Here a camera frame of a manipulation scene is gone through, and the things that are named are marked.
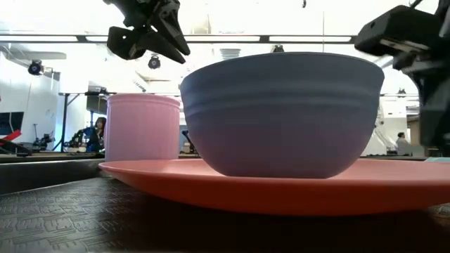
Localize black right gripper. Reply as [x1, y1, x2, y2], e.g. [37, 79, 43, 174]
[354, 0, 450, 155]

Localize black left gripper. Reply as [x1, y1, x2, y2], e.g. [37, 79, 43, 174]
[102, 0, 191, 65]

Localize pink plastic mug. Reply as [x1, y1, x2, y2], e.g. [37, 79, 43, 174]
[103, 93, 181, 162]

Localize blue bowl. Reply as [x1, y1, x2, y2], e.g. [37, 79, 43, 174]
[179, 51, 385, 179]

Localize pink round plate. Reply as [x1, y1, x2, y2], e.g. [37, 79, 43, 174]
[98, 157, 450, 216]

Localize black serving tray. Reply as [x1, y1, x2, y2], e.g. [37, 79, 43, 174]
[0, 157, 450, 253]

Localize black ceiling spotlight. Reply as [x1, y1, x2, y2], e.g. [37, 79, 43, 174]
[147, 54, 162, 70]
[27, 59, 46, 77]

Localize white ribbed ceiling fixture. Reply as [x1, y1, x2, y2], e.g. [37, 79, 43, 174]
[219, 48, 242, 60]

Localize black overhead beam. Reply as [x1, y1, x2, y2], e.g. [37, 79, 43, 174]
[0, 34, 356, 44]

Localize seated person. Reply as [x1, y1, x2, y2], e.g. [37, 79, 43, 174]
[86, 117, 107, 154]

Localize black metal stand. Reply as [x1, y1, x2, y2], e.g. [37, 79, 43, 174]
[58, 90, 119, 153]

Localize red object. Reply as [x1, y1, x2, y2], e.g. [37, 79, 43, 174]
[0, 129, 23, 145]

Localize dark wall screen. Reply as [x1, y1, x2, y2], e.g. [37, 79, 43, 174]
[0, 111, 25, 136]

